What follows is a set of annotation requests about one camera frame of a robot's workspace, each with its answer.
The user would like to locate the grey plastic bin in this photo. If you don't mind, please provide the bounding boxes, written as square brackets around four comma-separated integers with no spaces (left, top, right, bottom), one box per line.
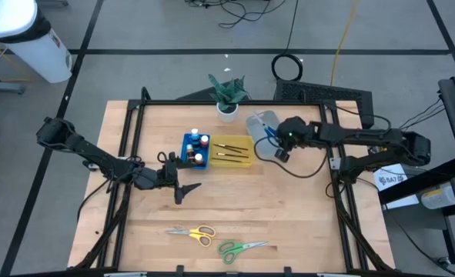
[245,110,292,159]

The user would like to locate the black flat panel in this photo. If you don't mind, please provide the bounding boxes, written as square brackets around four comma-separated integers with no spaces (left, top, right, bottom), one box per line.
[176,86,253,102]

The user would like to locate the blue-handled scissors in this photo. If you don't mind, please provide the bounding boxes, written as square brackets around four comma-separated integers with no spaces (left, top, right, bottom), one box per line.
[253,112,280,142]

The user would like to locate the black desk cables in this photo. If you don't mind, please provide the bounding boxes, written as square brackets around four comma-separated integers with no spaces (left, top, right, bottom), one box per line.
[402,98,446,128]

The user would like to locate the green snake plant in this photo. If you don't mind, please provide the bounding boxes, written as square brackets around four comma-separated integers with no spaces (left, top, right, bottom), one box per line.
[207,73,249,107]

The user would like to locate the black coiled cable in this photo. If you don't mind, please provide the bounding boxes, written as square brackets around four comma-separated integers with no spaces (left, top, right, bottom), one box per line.
[271,0,304,82]

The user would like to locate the blue plastic basket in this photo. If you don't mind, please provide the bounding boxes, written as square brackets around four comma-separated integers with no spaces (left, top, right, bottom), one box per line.
[179,132,212,171]

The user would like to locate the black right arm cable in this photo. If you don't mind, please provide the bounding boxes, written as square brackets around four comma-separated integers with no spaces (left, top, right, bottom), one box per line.
[253,135,330,180]

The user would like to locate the yellow-handled scissors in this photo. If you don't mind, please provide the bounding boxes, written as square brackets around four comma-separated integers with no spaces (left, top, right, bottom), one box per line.
[164,225,217,248]

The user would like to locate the green-handled scissors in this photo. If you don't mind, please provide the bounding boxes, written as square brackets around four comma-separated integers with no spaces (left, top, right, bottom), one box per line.
[216,239,269,265]

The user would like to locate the black aluminium table frame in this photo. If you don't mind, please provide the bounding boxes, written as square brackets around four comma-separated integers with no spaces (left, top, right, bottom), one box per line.
[67,86,397,277]

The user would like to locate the white round plant pot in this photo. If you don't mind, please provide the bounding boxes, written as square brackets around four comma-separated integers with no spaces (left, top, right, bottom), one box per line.
[216,102,239,124]

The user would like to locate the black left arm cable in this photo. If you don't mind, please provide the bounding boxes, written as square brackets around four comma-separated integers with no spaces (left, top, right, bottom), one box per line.
[75,151,174,222]

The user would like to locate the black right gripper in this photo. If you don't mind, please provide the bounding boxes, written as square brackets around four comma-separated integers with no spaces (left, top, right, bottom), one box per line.
[276,116,312,162]

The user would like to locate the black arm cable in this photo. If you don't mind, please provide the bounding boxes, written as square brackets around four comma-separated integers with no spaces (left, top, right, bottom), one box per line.
[253,135,330,180]
[75,151,174,222]

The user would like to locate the black perforated panel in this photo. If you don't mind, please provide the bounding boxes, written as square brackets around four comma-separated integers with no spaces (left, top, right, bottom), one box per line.
[273,78,375,130]

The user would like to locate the black floor cable tangle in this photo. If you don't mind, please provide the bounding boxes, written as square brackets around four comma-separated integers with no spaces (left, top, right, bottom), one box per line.
[183,0,289,30]

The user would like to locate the white lidded trash can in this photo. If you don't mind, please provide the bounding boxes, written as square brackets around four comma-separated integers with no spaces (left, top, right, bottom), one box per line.
[0,0,74,85]

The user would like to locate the yellow hanging cable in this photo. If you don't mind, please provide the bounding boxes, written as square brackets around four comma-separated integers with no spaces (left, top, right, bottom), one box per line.
[329,0,359,86]

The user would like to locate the yellow translucent plastic bin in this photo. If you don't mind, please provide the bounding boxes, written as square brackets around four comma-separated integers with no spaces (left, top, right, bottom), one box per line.
[209,134,256,169]

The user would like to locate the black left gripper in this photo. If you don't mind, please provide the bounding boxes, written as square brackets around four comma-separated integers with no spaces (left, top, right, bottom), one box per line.
[134,152,202,205]

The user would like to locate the white yellow labelled container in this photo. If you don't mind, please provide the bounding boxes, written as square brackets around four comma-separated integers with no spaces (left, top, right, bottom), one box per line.
[420,183,455,211]

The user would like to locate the white printed paper sheet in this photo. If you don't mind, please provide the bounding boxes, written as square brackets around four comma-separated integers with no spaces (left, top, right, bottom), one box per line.
[372,162,421,211]

